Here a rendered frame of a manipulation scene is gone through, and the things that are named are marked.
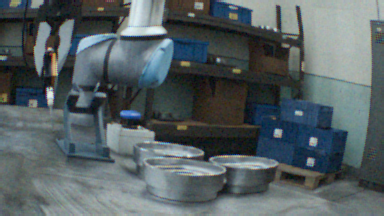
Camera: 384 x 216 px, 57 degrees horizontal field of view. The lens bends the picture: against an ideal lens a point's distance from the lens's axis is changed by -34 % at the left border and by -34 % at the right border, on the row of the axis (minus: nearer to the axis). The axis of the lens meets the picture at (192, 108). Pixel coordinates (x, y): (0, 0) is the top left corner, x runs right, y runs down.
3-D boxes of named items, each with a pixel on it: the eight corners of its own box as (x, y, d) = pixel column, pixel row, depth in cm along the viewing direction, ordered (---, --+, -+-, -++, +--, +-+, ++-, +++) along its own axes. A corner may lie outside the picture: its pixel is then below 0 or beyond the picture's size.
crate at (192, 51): (187, 62, 509) (189, 41, 508) (207, 64, 476) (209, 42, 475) (140, 58, 483) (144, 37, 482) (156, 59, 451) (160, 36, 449)
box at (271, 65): (291, 79, 528) (292, 48, 525) (261, 72, 509) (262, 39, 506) (274, 75, 564) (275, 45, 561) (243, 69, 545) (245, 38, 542)
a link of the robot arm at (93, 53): (80, 82, 126) (88, 36, 125) (119, 86, 124) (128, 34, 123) (65, 83, 115) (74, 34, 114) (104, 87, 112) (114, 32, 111)
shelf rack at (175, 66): (293, 165, 542) (303, 7, 526) (142, 171, 446) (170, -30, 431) (268, 158, 591) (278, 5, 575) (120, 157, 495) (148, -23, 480)
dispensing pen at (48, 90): (46, 123, 54) (44, 40, 63) (45, 141, 57) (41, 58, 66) (58, 123, 55) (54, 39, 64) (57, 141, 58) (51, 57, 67)
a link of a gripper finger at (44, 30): (40, 74, 67) (52, 22, 67) (41, 77, 62) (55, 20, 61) (27, 73, 66) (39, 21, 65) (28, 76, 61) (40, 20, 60)
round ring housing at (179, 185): (226, 204, 59) (232, 176, 59) (143, 198, 58) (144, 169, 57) (214, 187, 69) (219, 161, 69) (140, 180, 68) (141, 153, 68)
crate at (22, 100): (47, 108, 432) (49, 87, 430) (51, 113, 398) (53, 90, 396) (14, 105, 408) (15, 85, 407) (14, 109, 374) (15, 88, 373)
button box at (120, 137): (153, 157, 89) (155, 130, 88) (118, 154, 85) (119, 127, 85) (135, 148, 96) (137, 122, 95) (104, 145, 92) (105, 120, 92)
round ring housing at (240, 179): (230, 177, 78) (235, 153, 77) (282, 185, 72) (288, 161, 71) (190, 186, 69) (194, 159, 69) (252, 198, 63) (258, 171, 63)
